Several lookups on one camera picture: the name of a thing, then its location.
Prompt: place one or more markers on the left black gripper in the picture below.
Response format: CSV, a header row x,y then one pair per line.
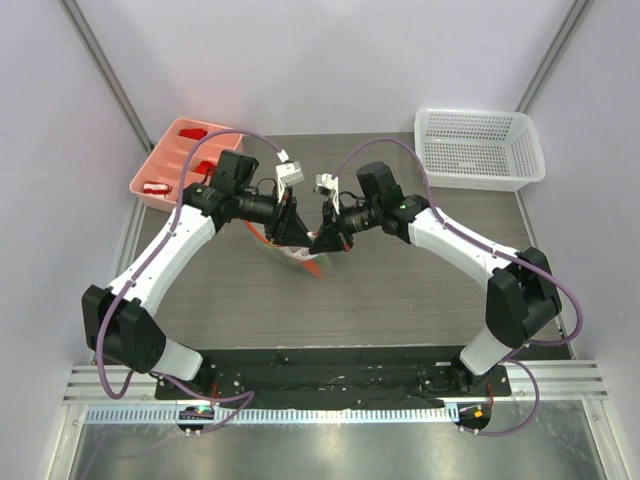
x,y
297,233

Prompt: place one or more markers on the aluminium frame rail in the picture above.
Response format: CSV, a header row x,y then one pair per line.
x,y
356,383

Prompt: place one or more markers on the red fake food middle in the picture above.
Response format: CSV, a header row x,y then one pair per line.
x,y
205,167

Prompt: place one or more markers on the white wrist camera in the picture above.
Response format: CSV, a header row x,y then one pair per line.
x,y
288,174
327,185

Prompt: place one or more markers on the clear orange zip top bag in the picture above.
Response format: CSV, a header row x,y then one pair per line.
x,y
319,266

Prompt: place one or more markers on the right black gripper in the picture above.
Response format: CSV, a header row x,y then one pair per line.
x,y
335,227

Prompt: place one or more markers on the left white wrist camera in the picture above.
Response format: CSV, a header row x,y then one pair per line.
x,y
288,174

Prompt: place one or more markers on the white slotted cable duct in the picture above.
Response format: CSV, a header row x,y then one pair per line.
x,y
185,414

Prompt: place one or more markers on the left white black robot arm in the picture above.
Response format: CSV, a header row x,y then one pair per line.
x,y
119,318

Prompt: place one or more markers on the white perforated plastic basket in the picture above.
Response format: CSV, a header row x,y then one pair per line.
x,y
478,149

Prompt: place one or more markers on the red fake food top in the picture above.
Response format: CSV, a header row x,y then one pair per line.
x,y
193,133

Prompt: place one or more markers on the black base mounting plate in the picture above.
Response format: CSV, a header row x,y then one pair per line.
x,y
336,356

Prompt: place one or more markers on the red white fake food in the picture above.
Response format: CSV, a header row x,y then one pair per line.
x,y
156,189

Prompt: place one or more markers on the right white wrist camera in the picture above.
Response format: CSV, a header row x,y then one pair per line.
x,y
327,185

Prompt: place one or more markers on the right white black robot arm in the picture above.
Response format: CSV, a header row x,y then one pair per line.
x,y
520,298

